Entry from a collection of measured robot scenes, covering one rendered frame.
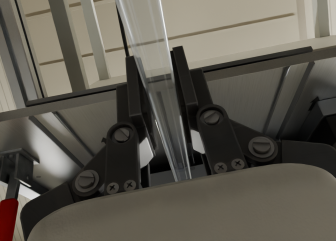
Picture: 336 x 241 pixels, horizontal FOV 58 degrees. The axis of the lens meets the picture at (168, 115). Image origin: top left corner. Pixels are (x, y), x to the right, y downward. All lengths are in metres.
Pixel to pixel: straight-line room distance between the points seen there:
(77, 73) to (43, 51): 2.51
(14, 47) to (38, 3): 2.65
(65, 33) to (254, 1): 2.35
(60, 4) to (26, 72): 0.18
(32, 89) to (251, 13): 2.48
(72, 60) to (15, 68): 0.15
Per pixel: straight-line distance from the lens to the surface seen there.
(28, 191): 0.42
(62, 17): 0.65
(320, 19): 1.00
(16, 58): 0.53
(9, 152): 0.34
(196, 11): 2.81
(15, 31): 0.53
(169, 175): 0.39
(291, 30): 2.92
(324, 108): 0.34
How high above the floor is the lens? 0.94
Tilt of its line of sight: 13 degrees up
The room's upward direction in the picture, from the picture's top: 169 degrees clockwise
